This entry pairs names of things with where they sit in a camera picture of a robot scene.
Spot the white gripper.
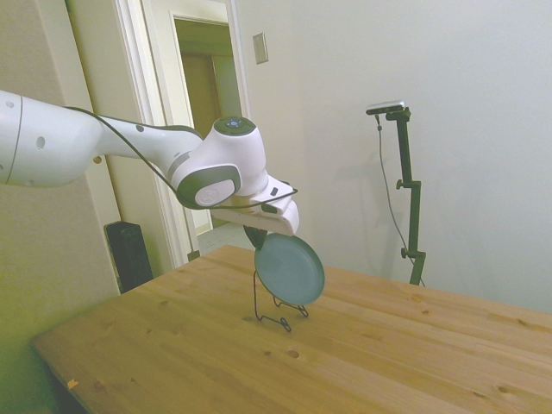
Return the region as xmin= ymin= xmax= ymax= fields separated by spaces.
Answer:
xmin=210 ymin=199 xmax=301 ymax=254

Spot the teal round plate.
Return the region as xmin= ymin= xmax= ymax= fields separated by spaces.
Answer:
xmin=253 ymin=233 xmax=326 ymax=305

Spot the black speaker box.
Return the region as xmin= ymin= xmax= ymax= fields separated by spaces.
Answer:
xmin=104 ymin=221 xmax=154 ymax=295

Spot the black wire plate stand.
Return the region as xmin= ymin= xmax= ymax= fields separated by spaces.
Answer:
xmin=253 ymin=268 xmax=311 ymax=334

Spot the dark green camera stand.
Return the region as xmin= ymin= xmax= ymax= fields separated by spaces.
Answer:
xmin=383 ymin=108 xmax=429 ymax=286

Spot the silver exterior camera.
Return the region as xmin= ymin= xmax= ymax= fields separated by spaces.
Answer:
xmin=366 ymin=99 xmax=409 ymax=116

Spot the white door frame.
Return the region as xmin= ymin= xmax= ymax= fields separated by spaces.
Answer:
xmin=112 ymin=0 xmax=252 ymax=269

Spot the beige wall switch plate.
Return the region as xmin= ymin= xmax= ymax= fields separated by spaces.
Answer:
xmin=252 ymin=32 xmax=269 ymax=66

